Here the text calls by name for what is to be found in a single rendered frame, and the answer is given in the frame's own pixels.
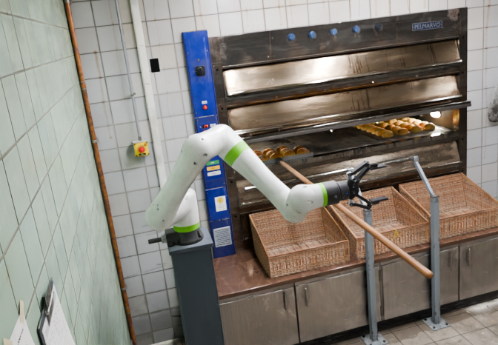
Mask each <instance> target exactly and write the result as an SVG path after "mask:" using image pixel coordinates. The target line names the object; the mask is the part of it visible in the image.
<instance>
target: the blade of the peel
mask: <svg viewBox="0 0 498 345"><path fill-rule="evenodd" d="M296 146H298V145H296V144H294V145H290V146H286V147H288V148H289V149H291V150H292V151H293V148H294V147H296ZM312 155H313V152H312V151H310V150H309V153H303V154H298V155H297V154H296V155H291V156H286V157H282V158H281V159H283V160H284V161H287V160H291V159H295V158H303V157H308V156H312ZM275 162H276V159H269V160H266V161H262V163H263V164H271V163H275Z"/></svg>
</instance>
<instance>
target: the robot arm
mask: <svg viewBox="0 0 498 345"><path fill-rule="evenodd" d="M216 155H218V156H219V157H220V158H221V159H222V160H224V161H225V162H226V163H227V164H229V165H230V166H231V167H232V168H233V169H235V171H237V172H238V173H239V174H240V175H242V176H243V177H245V178H246V179H247V180H249V182H250V183H252V184H253V185H254V186H255V187H256V188H257V189H258V190H259V191H260V192H261V193H262V194H263V195H264V196H265V197H266V198H267V199H268V200H269V201H270V202H271V203H272V204H273V205H274V206H275V208H277V209H278V211H279V212H280V213H281V214H282V216H283V217H284V218H285V219H286V220H287V221H289V222H291V223H299V222H301V221H303V220H304V219H305V218H306V216H307V214H308V213H309V212H310V211H311V210H314V209H316V208H320V207H326V206H330V205H333V204H338V203H339V202H340V201H343V200H347V199H349V202H348V205H350V206H351V207H354V206H356V207H361V208H363V209H367V210H371V207H372V205H374V204H379V202H380V201H386V200H388V198H387V197H386V196H381V197H377V198H371V199H369V201H368V200H367V199H365V198H363V197H362V196H360V195H359V194H358V193H359V182H360V180H361V179H362V177H363V176H364V175H365V174H366V173H367V171H369V170H378V169H382V168H386V167H387V165H385V164H375V163H374V164H369V161H366V160H364V161H363V162H362V163H361V164H359V165H358V166H356V167H355V168H353V169H352V170H351V171H348V172H346V173H345V174H346V175H347V177H348V179H347V180H345V181H337V182H335V181H326V182H322V183H318V184H300V185H296V186H295V187H293V188H292V189H291V190H290V189H289V188H288V187H287V186H286V185H284V184H283V183H282V182H281V181H280V180H279V179H278V178H277V177H276V176H275V175H274V174H273V173H272V172H271V171H270V170H269V169H268V168H267V167H266V166H265V165H264V164H263V163H262V161H261V160H260V159H259V158H258V156H257V155H256V154H255V153H254V152H253V150H252V149H251V148H249V146H248V145H247V144H246V143H245V142H244V141H243V140H242V139H241V138H240V137H239V136H238V135H237V134H236V133H235V132H234V131H233V130H232V129H231V128H230V127H229V126H227V125H225V124H218V125H216V126H214V127H211V128H210V129H209V130H206V131H204V132H202V133H197V134H193V135H190V136H189V137H188V138H186V139H185V141H184V143H183V145H182V149H181V151H180V154H179V157H178V159H177V161H176V163H175V166H174V168H173V170H172V172H171V174H170V176H169V177H168V179H167V181H166V182H165V185H164V186H163V188H162V189H161V191H160V192H159V194H158V195H157V196H156V197H155V199H154V200H153V202H152V203H151V204H150V206H149V207H148V208H147V209H146V212H145V220H146V223H147V225H148V226H149V227H150V228H151V229H153V230H157V231H162V230H164V231H165V233H164V235H161V237H160V238H153V239H149V240H148V244H154V243H158V242H162V243H163V244H164V243H167V245H168V247H173V246H174V245H179V246H187V245H192V244H196V243H198V242H200V241H201V240H202V239H203V238H204V233H203V232H202V231H201V229H200V226H199V211H198V205H197V200H196V193H195V191H194V190H193V189H191V188H190V186H191V184H192V183H193V182H194V180H195V179H196V177H197V175H198V174H199V173H200V172H201V170H202V169H203V168H204V166H205V165H206V164H207V163H208V162H209V160H211V159H212V158H213V157H215V156H216ZM360 170H361V171H360ZM359 171H360V172H359ZM358 172H359V173H358ZM356 173H358V174H357V175H356V177H354V178H353V179H351V177H353V175H355V174H356ZM355 196H356V197H357V198H360V199H361V200H363V201H364V202H365V203H367V204H368V205H364V204H360V203H357V202H354V201H353V200H352V199H353V198H354V197H355ZM171 226H173V228H169V227H171ZM168 228H169V229H168Z"/></svg>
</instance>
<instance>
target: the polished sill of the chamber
mask: <svg viewBox="0 0 498 345"><path fill-rule="evenodd" d="M457 136H459V131H456V130H451V131H446V132H442V133H434V134H430V135H422V136H417V137H413V138H406V139H401V140H396V141H389V142H385V143H380V144H372V145H368V146H364V147H356V148H351V149H346V150H339V151H335V152H330V153H323V154H318V155H312V156H308V157H303V158H295V159H291V160H287V161H284V162H285V163H286V164H288V165H289V166H290V167H294V166H299V165H303V164H310V163H314V162H319V161H327V160H331V159H335V158H343V157H347V156H352V155H359V154H363V153H371V152H376V151H380V150H387V149H391V148H396V147H404V146H408V145H412V144H420V143H424V142H429V141H436V140H440V139H445V138H453V137H457ZM265 166H266V167H267V168H268V169H269V170H277V169H282V168H284V167H283V166H282V165H279V164H277V163H276V162H275V163H271V164H265ZM237 176H242V175H240V174H239V173H238V172H237V171H235V177H237Z"/></svg>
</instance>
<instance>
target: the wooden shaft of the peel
mask: <svg viewBox="0 0 498 345"><path fill-rule="evenodd" d="M280 164H281V165H282V166H283V167H284V168H285V169H287V170H288V171H290V172H291V173H292V174H294V175H295V176H296V177H297V178H298V179H300V180H301V181H303V182H304V183H305V184H313V183H312V182H311V181H309V180H307V179H306V178H305V177H304V176H303V175H301V174H300V173H298V172H297V171H295V169H293V168H292V167H290V166H289V165H288V164H286V163H285V162H284V161H280ZM333 205H334V206H335V207H336V208H337V209H338V210H340V211H341V212H343V213H344V214H345V215H346V216H347V217H349V218H350V219H351V220H353V221H354V222H355V223H357V224H358V225H360V227H361V228H363V229H364V230H366V231H367V232H368V233H370V234H371V235H372V236H373V237H375V238H376V239H377V240H378V241H380V242H381V243H382V244H384V245H385V246H386V247H387V248H388V249H390V250H391V251H393V252H394V253H395V254H397V255H398V256H399V257H400V258H401V259H403V260H404V261H406V262H407V263H408V264H410V265H411V266H412V267H413V268H414V269H416V270H417V271H418V272H420V273H421V274H422V275H424V276H425V277H426V278H428V279H431V278H433V276H434V274H433V273H432V271H430V270H429V269H427V268H426V267H424V266H423V265H422V264H421V263H420V262H418V261H417V260H415V259H414V258H412V257H411V256H410V255H409V254H407V253H406V252H404V251H403V250H402V249H400V248H399V247H398V246H397V245H395V244H394V243H392V242H391V241H389V240H388V239H387V238H386V237H385V236H383V235H382V234H380V233H379V232H377V231H376V230H375V229H374V228H373V227H371V226H370V225H368V224H367V223H365V222H364V221H363V220H362V219H360V218H359V217H357V216H356V215H354V214H353V213H352V212H351V211H350V210H348V209H347V208H345V207H344V206H342V205H341V204H340V203H338V204H333Z"/></svg>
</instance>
